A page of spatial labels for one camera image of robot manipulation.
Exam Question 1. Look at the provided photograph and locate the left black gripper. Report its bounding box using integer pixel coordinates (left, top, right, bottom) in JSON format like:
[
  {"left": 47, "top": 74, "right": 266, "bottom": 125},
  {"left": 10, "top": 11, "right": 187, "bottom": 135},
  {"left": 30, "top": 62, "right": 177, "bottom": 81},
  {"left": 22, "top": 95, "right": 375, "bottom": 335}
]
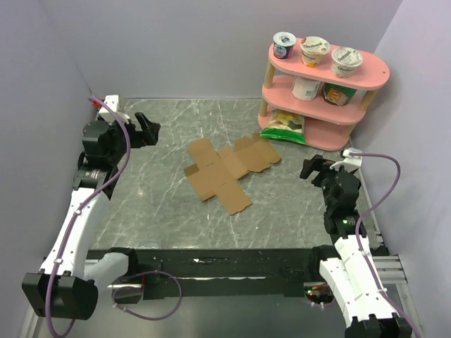
[{"left": 104, "top": 112, "right": 159, "bottom": 164}]

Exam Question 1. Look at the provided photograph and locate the green snack bag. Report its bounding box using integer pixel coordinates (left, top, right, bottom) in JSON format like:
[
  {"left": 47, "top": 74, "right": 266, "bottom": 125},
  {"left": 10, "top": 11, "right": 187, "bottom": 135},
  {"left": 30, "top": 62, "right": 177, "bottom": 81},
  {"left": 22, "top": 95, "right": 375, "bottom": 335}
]
[{"left": 260, "top": 109, "right": 306, "bottom": 144}]

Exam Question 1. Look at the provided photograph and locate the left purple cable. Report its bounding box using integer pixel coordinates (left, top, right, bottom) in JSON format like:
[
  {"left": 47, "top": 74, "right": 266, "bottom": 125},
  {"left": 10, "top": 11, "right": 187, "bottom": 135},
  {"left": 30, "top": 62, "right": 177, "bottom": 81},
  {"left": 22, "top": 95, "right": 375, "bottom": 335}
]
[{"left": 44, "top": 94, "right": 183, "bottom": 337}]

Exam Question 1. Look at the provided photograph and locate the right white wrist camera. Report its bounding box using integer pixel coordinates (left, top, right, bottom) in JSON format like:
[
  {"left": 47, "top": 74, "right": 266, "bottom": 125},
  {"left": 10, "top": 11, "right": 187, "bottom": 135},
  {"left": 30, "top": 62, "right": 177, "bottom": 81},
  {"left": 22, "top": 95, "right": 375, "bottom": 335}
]
[{"left": 330, "top": 148, "right": 363, "bottom": 173}]

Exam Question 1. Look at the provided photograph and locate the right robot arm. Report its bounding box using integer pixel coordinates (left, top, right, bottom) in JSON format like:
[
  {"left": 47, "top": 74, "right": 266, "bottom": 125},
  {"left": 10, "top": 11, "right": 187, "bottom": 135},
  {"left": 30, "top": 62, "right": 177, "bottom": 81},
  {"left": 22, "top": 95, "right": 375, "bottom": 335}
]
[{"left": 299, "top": 148, "right": 420, "bottom": 337}]

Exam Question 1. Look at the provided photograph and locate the pink three-tier shelf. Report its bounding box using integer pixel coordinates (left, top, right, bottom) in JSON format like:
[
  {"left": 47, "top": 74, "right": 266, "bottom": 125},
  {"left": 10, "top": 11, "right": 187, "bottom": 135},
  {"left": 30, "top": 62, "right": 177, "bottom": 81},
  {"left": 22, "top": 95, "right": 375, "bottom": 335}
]
[{"left": 258, "top": 42, "right": 390, "bottom": 151}]

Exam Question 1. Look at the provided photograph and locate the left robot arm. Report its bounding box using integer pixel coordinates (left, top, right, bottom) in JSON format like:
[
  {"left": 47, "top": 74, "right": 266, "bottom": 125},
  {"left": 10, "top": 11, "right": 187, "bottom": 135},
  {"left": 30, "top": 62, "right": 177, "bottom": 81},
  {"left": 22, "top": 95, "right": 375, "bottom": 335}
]
[{"left": 22, "top": 113, "right": 161, "bottom": 320}]

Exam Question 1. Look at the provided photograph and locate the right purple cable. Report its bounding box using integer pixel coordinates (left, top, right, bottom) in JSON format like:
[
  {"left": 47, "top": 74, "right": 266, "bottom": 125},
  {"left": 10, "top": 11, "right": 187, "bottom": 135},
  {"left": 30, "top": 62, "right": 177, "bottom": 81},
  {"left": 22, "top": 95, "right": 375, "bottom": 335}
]
[{"left": 343, "top": 151, "right": 424, "bottom": 338}]

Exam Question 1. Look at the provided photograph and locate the green package middle shelf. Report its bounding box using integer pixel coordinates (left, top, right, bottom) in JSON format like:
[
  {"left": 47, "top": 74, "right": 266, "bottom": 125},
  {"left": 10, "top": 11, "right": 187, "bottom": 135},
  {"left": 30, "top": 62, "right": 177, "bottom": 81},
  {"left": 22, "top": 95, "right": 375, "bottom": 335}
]
[{"left": 322, "top": 82, "right": 357, "bottom": 106}]

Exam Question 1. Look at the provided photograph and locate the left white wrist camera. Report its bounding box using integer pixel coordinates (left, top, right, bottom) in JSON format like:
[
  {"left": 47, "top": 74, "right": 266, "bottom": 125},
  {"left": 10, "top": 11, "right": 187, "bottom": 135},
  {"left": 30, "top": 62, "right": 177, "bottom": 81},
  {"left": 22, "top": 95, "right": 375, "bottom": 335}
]
[{"left": 97, "top": 94, "right": 130, "bottom": 124}]

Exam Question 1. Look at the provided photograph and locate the white cup middle shelf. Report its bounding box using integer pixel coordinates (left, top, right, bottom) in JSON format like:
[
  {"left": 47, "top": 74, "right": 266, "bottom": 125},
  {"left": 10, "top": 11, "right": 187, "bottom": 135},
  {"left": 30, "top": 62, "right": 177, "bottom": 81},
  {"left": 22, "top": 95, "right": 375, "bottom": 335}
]
[{"left": 292, "top": 76, "right": 322, "bottom": 101}]

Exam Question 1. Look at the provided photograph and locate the purple cable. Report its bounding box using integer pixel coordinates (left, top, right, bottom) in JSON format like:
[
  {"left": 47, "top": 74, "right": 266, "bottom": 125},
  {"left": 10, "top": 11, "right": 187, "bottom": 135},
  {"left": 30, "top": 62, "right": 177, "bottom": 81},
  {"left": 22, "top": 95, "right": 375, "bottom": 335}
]
[
  {"left": 343, "top": 151, "right": 424, "bottom": 338},
  {"left": 44, "top": 94, "right": 183, "bottom": 337}
]

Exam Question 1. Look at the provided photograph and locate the aluminium frame rail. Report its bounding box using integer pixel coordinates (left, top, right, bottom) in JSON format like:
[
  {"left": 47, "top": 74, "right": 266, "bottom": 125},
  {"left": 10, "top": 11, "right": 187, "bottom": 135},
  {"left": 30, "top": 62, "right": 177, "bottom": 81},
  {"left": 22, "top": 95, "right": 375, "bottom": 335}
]
[{"left": 364, "top": 228, "right": 408, "bottom": 286}]

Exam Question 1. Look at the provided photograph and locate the brown cardboard box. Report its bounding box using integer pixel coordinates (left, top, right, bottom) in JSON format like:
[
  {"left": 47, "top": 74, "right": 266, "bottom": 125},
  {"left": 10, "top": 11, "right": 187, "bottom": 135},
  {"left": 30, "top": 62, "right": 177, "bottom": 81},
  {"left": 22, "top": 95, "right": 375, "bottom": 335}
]
[{"left": 184, "top": 133, "right": 281, "bottom": 215}]

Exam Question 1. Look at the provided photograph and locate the blue white yogurt cup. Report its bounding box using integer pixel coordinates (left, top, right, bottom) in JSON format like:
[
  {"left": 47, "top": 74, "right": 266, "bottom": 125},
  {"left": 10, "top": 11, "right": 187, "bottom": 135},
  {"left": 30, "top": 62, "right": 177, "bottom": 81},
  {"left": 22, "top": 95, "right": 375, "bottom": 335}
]
[{"left": 273, "top": 32, "right": 297, "bottom": 60}]

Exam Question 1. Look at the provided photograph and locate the white Chobani yogurt cup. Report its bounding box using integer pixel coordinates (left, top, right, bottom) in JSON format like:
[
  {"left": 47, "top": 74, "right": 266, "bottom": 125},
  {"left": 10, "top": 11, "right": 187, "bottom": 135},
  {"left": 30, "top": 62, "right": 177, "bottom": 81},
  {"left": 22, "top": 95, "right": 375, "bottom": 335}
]
[{"left": 330, "top": 46, "right": 364, "bottom": 78}]

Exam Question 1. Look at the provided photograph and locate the orange Chobani yogurt cup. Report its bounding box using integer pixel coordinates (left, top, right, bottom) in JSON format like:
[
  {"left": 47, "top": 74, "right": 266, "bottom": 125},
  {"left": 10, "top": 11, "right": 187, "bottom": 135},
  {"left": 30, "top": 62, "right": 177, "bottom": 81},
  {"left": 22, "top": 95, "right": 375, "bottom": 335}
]
[{"left": 300, "top": 36, "right": 330, "bottom": 68}]

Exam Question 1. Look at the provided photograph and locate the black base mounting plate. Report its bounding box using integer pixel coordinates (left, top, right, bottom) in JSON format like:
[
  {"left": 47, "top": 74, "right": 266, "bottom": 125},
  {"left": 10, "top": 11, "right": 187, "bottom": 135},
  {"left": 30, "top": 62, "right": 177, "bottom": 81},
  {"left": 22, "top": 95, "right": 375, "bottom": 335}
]
[{"left": 86, "top": 248, "right": 335, "bottom": 303}]

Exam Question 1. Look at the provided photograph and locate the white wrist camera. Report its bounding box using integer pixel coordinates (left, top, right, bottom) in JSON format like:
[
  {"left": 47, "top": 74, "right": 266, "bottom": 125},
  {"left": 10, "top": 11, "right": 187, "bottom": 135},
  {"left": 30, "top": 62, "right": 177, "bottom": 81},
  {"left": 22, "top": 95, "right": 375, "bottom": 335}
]
[
  {"left": 330, "top": 148, "right": 363, "bottom": 173},
  {"left": 97, "top": 94, "right": 130, "bottom": 124}
]

